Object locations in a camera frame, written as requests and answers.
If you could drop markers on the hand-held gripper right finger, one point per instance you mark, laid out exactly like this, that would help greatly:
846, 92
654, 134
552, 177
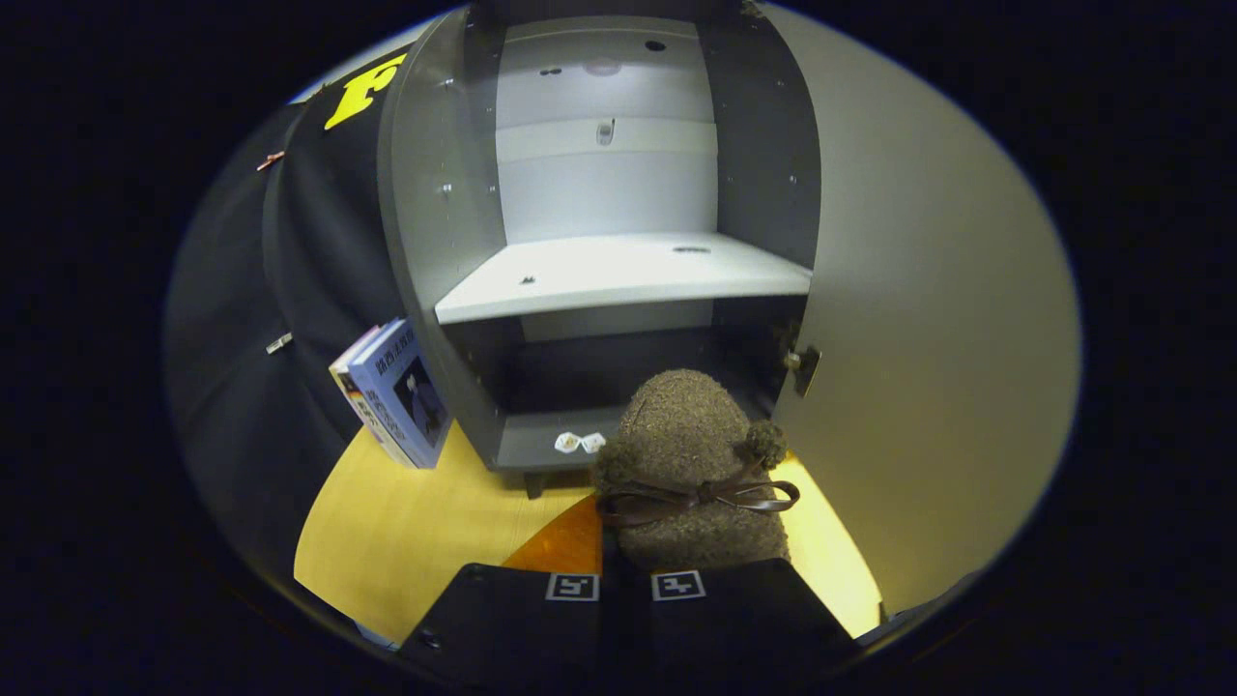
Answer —
734, 609

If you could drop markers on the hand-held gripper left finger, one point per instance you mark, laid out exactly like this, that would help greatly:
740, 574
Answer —
512, 609

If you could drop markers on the brown fuzzy shoe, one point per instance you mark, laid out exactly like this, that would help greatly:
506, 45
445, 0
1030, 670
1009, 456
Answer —
686, 435

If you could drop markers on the beige shoe cabinet door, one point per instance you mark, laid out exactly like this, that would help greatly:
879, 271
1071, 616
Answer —
937, 338

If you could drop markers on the grey shoe cabinet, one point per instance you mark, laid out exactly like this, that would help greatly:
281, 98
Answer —
435, 242

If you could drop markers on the metal door hinge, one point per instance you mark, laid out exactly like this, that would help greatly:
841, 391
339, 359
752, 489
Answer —
802, 367

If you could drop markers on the white cabinet shelf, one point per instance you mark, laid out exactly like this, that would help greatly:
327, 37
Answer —
618, 275

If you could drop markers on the small white plastic piece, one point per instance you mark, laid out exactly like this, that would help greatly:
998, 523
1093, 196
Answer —
592, 443
566, 443

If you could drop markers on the blue book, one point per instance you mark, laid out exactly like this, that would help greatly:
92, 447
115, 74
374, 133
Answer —
401, 396

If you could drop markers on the white book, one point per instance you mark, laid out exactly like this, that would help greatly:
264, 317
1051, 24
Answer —
350, 387

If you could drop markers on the black backdrop cloth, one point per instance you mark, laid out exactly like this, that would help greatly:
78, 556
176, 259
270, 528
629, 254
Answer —
242, 406

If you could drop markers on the silver metal clip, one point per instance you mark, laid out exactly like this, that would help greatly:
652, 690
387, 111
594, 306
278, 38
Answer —
278, 342

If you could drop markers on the pink clothes peg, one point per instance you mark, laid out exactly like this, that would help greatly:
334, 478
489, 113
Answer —
271, 159

